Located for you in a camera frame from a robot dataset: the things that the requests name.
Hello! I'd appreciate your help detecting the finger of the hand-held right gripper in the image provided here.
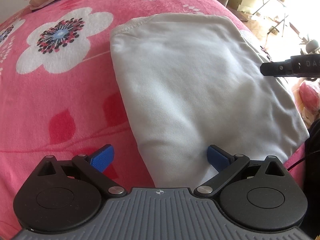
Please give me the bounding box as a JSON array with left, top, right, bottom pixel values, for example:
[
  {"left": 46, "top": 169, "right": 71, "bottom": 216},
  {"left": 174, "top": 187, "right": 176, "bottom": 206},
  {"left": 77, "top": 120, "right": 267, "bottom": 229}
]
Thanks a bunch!
[{"left": 260, "top": 58, "right": 293, "bottom": 77}]

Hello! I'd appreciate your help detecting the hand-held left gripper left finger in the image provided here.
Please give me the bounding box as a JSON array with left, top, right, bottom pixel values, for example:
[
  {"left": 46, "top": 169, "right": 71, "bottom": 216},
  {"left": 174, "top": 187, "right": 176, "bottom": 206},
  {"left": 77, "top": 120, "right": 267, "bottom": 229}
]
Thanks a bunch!
[{"left": 36, "top": 144, "right": 127, "bottom": 197}]

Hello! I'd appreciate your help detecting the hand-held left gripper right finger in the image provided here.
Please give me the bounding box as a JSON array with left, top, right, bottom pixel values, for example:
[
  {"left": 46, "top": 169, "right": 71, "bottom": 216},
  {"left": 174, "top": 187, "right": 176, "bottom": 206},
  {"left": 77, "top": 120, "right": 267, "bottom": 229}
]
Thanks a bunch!
[{"left": 194, "top": 144, "right": 286, "bottom": 197}]

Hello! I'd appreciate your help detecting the white sweatshirt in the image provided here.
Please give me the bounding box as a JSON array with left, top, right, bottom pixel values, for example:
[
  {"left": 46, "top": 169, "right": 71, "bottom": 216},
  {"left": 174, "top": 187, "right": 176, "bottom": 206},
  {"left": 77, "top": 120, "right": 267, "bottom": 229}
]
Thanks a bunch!
[{"left": 110, "top": 14, "right": 310, "bottom": 188}]

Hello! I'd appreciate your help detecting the pink plastic bag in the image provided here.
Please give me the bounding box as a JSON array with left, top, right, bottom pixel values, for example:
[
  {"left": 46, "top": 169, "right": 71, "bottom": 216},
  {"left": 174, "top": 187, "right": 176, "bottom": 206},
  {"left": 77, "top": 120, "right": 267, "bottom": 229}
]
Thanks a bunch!
[{"left": 299, "top": 81, "right": 320, "bottom": 108}]

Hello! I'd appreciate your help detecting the pink floral blanket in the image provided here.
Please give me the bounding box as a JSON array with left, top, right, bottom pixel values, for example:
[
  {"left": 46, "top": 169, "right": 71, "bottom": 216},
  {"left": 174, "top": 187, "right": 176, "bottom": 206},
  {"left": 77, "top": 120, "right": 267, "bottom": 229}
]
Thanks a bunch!
[{"left": 0, "top": 0, "right": 311, "bottom": 232}]

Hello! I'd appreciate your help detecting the person's dark clothing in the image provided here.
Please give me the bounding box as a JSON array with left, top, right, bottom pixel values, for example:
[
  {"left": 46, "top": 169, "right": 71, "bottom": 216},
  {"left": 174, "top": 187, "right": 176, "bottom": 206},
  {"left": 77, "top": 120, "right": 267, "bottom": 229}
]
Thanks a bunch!
[{"left": 304, "top": 119, "right": 320, "bottom": 240}]

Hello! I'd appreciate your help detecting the black cable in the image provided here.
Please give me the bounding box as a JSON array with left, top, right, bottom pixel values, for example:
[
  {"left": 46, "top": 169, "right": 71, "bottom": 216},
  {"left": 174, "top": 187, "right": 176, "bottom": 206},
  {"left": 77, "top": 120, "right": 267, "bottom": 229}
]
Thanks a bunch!
[{"left": 286, "top": 155, "right": 307, "bottom": 171}]

